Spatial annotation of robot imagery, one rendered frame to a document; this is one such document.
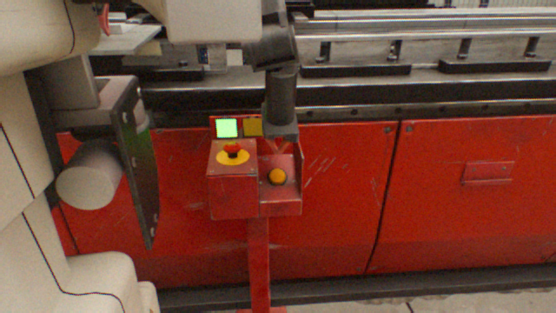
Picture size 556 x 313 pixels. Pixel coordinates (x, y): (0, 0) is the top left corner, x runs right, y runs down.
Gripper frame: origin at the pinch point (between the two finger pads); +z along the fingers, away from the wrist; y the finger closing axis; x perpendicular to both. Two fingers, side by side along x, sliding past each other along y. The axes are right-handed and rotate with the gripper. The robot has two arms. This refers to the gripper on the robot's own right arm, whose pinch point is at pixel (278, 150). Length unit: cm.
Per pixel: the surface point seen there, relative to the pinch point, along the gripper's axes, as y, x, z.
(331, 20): 61, -23, -2
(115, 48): 13.4, 31.6, -16.8
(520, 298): -3, -97, 81
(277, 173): 0.6, -0.1, 7.6
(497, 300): -3, -88, 81
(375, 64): 28.6, -28.7, -3.6
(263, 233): -5.3, 3.5, 23.0
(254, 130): 10.1, 4.9, 2.6
